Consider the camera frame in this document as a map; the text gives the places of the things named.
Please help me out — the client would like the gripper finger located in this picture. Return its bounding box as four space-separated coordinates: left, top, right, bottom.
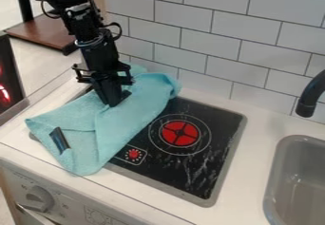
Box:
89 78 121 108
110 76 132 106

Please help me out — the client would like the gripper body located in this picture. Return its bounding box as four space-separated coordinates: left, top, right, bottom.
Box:
69 28 135 86

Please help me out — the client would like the light blue cloth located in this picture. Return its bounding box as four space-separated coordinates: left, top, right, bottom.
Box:
24 64 184 178

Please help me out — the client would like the brown wooden table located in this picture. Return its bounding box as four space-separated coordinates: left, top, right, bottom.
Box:
2 12 82 57

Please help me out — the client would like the toy stove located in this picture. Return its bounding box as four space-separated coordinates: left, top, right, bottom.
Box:
28 90 249 209

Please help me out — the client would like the tap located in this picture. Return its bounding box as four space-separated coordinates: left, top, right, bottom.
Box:
294 69 325 119

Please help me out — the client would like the toy sink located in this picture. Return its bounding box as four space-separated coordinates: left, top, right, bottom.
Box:
261 134 325 225

